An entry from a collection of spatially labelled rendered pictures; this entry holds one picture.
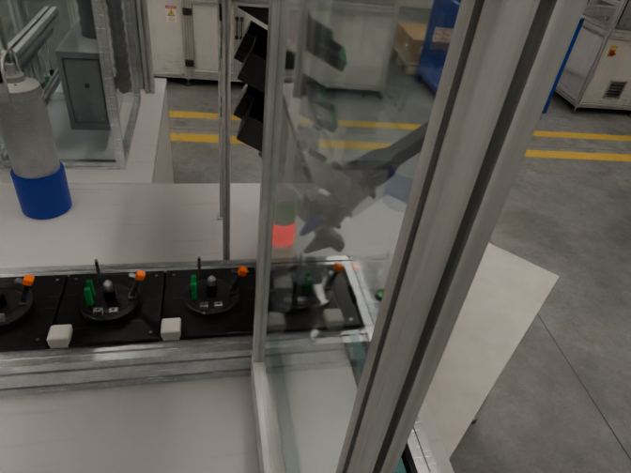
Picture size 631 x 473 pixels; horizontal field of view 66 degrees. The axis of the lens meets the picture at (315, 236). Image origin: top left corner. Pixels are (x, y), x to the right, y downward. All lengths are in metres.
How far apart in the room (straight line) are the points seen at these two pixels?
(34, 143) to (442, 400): 1.39
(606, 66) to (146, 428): 5.81
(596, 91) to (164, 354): 5.76
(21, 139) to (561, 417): 2.43
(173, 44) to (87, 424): 4.31
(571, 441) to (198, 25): 4.37
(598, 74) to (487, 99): 6.11
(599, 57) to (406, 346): 5.99
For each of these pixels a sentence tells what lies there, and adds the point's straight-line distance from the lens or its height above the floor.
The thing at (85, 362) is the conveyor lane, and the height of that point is 0.96.
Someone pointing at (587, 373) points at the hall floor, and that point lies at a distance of 2.92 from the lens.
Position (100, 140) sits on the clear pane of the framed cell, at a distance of 2.06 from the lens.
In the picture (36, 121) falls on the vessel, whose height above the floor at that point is 1.20.
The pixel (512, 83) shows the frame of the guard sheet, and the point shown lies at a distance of 0.20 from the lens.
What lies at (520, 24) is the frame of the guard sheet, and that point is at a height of 1.86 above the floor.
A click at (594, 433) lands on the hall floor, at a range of 2.69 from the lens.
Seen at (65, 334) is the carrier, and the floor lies 0.99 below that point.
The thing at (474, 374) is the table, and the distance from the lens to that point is 1.43.
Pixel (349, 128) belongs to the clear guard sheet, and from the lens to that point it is 0.37.
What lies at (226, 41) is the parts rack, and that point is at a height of 1.56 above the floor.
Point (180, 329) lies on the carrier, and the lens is 1.23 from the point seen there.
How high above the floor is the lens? 1.89
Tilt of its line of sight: 37 degrees down
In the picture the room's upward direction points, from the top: 8 degrees clockwise
